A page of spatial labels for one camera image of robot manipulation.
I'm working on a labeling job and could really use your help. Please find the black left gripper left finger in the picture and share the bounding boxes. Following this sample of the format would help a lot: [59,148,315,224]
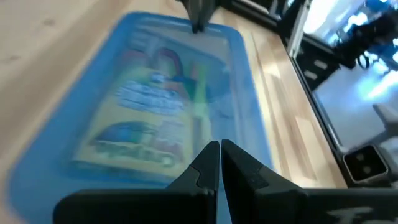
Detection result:
[165,140,221,224]

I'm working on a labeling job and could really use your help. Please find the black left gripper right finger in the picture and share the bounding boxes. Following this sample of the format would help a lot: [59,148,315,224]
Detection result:
[221,139,309,224]

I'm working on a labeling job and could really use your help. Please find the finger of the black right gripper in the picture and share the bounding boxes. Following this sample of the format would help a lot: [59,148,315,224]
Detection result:
[182,0,203,34]
[200,0,216,34]

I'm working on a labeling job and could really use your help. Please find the green sticky note pad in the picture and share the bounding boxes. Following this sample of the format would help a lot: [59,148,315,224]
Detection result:
[189,63,213,121]

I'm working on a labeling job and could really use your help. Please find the green yellow crayon box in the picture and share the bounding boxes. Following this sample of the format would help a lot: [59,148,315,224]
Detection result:
[70,46,213,182]

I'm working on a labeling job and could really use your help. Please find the blue plastic pencil case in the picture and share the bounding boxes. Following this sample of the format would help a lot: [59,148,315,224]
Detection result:
[6,11,275,224]

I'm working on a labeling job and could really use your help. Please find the silver frame bracket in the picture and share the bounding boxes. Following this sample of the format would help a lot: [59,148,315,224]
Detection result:
[287,0,313,57]

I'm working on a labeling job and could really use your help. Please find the black aluminium table frame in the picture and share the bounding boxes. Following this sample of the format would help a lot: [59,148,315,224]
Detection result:
[217,0,398,189]

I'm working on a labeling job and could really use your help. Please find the black device with cable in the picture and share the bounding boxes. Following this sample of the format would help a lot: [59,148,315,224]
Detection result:
[340,14,398,71]

